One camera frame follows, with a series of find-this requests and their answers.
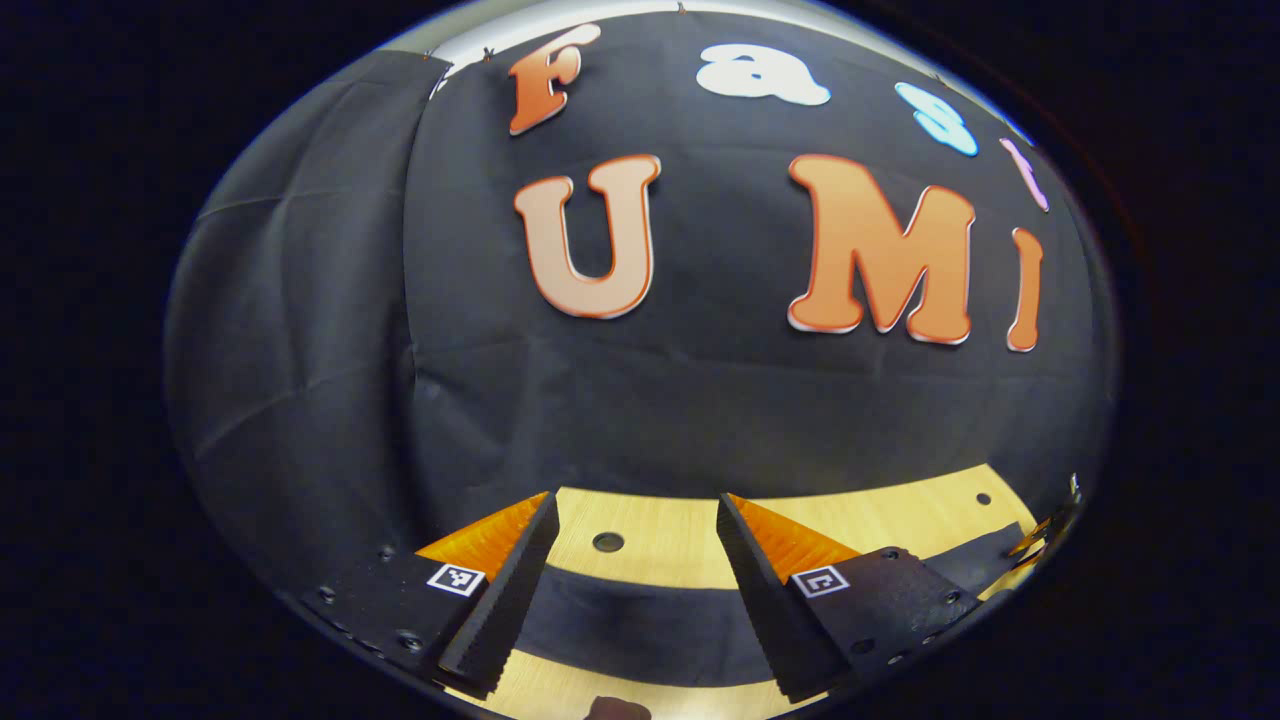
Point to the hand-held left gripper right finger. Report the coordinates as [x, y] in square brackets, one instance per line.
[770, 620]

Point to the black backdrop cloth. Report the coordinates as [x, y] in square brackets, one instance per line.
[700, 420]

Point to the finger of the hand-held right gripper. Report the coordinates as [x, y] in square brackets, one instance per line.
[1035, 540]

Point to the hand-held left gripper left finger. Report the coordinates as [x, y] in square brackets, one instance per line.
[510, 610]

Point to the dark jeans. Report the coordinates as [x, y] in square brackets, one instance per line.
[640, 630]

